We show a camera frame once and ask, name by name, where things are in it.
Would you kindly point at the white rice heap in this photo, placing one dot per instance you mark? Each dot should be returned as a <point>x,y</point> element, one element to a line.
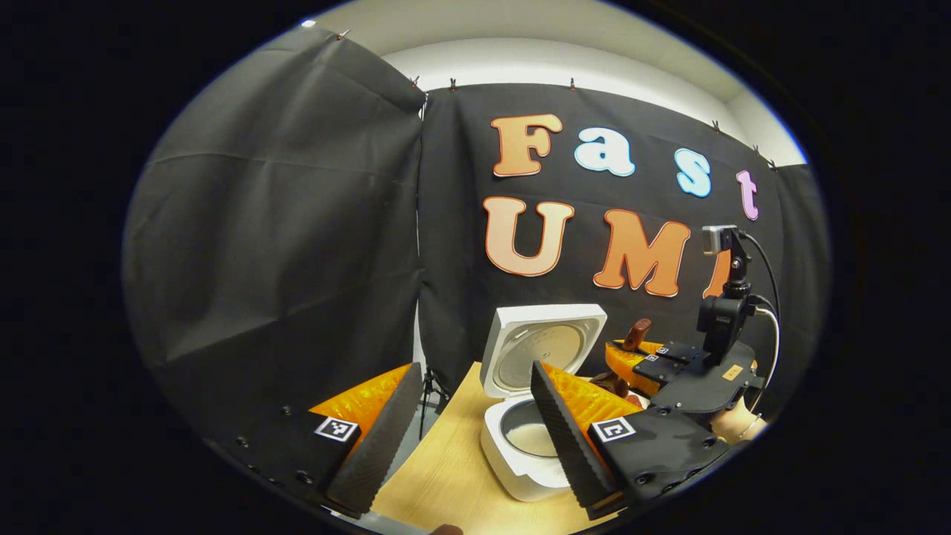
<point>529,440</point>

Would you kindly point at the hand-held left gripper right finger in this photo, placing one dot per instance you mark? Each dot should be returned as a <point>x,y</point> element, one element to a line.
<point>565,446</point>

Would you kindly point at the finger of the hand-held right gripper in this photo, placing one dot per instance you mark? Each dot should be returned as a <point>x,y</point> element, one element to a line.
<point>657,370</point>
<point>680,352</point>

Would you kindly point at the white rice cooker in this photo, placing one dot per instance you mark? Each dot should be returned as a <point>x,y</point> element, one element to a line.
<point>520,475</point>

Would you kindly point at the black tripod stand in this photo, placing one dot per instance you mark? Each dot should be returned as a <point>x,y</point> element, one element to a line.
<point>429,394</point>

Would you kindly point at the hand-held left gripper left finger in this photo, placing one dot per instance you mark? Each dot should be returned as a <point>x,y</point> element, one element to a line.
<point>386,438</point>

